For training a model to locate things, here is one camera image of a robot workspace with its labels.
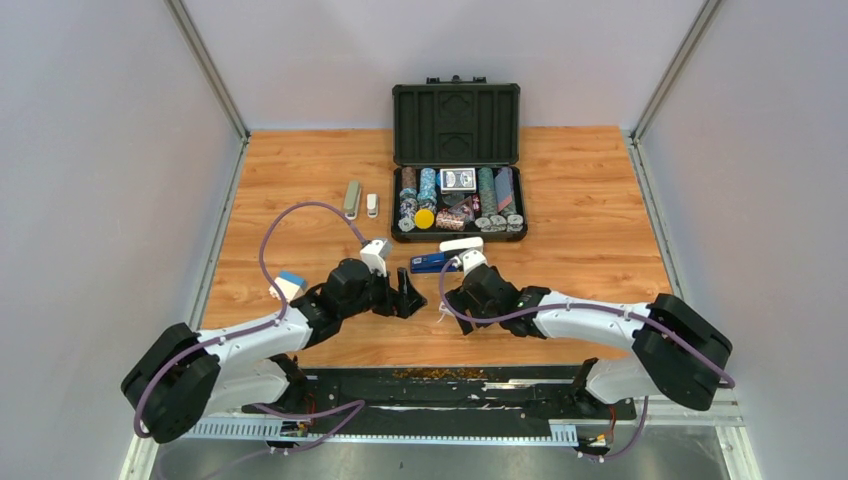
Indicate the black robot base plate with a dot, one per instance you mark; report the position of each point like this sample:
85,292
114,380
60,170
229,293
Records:
513,399

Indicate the aluminium slotted rail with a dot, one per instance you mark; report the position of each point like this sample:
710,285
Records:
555,433

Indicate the small white stapler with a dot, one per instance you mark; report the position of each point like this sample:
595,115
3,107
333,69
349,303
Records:
372,205

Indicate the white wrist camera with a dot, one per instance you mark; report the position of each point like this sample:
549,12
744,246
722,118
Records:
470,260
375,254

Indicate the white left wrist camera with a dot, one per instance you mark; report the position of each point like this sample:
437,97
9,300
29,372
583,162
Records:
375,254

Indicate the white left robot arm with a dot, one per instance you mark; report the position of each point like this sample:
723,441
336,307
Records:
187,375

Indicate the yellow poker chip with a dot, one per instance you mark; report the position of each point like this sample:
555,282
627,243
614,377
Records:
424,219

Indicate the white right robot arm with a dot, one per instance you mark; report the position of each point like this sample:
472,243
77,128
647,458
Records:
673,350

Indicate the blue playing card deck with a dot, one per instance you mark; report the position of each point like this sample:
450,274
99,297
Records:
458,180

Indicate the white and blue staple box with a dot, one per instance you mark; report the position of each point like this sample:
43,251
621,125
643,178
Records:
287,285

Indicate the grey-green stapler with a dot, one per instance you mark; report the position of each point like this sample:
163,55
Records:
352,199

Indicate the black poker chip case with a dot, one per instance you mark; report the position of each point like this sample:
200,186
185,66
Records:
457,124

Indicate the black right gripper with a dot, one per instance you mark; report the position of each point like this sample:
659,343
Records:
461,302

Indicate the blue stapler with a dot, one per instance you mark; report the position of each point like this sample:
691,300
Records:
434,263

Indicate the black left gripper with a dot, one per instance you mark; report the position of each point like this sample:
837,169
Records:
402,303

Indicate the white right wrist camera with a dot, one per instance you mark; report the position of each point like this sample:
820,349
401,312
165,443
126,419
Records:
470,260

